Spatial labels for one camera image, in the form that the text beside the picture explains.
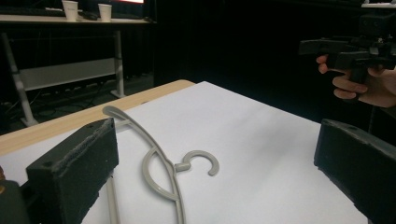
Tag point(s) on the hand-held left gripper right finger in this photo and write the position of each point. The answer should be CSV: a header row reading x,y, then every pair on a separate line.
x,y
361,168

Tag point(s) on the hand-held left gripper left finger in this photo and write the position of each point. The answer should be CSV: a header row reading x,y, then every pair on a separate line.
x,y
74,168

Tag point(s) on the black keyboard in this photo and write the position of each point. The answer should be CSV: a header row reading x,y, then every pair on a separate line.
x,y
31,12

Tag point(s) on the white table sheet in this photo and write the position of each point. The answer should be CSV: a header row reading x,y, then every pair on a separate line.
x,y
249,146

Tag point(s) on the black computer mouse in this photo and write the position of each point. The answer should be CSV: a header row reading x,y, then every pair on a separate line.
x,y
88,15

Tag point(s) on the desk with white legs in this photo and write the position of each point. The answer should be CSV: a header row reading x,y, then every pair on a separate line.
x,y
62,73

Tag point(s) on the white paper cup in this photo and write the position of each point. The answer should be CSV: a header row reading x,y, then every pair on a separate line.
x,y
70,11
105,13

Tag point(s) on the grey plastic clothes hanger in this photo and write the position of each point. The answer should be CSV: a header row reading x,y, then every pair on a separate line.
x,y
162,155

